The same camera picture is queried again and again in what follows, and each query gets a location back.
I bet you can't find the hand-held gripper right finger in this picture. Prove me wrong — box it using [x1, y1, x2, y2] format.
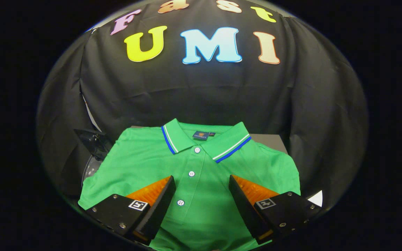
[229, 175, 322, 245]

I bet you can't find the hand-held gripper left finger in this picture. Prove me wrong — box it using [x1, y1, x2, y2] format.
[85, 175, 176, 245]

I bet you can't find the green polo shirt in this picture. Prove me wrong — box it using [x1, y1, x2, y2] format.
[78, 119, 301, 251]

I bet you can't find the dark washing machine lid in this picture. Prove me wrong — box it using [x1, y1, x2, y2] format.
[75, 128, 115, 187]

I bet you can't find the beige cabinet with dark top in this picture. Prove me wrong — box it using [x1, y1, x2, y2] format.
[131, 125, 288, 154]

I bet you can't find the white flat board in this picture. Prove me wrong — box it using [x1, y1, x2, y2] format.
[307, 190, 323, 207]

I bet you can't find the black backdrop cloth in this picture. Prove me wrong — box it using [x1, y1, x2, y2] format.
[37, 0, 369, 210]

